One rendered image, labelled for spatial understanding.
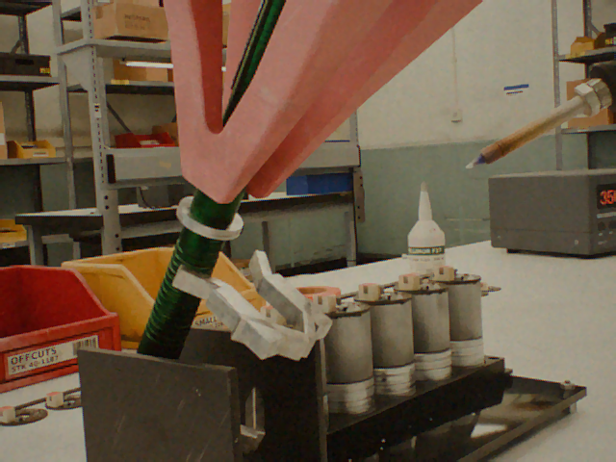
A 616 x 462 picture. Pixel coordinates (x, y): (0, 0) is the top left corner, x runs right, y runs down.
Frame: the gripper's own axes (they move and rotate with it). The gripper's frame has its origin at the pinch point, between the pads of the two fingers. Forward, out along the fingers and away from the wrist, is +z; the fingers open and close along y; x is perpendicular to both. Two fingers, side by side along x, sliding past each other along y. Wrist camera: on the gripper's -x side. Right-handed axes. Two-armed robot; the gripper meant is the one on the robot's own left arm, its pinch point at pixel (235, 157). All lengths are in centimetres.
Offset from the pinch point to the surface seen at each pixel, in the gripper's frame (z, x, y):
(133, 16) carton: 58, -210, -180
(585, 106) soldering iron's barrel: -1.6, -0.2, -23.3
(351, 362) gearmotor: 9.4, 0.0, -11.0
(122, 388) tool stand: 6.0, 0.4, 1.7
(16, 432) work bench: 21.6, -12.5, -6.7
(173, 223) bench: 124, -171, -191
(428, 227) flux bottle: 17, -16, -50
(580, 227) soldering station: 16, -9, -72
